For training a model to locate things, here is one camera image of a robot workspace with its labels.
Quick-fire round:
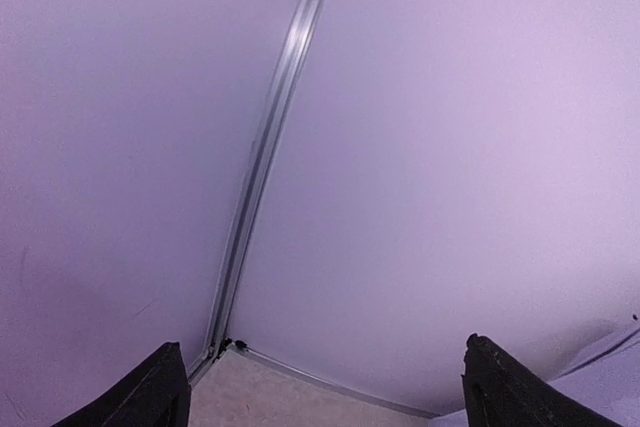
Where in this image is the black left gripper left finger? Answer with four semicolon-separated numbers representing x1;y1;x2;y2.
58;342;190;427

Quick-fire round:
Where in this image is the lavender folding umbrella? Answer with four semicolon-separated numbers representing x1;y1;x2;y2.
430;322;639;426

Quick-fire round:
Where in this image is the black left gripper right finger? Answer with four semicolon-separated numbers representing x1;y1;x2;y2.
462;333;617;426

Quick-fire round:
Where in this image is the left aluminium frame post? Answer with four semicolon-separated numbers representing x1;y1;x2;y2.
188;0;326;386

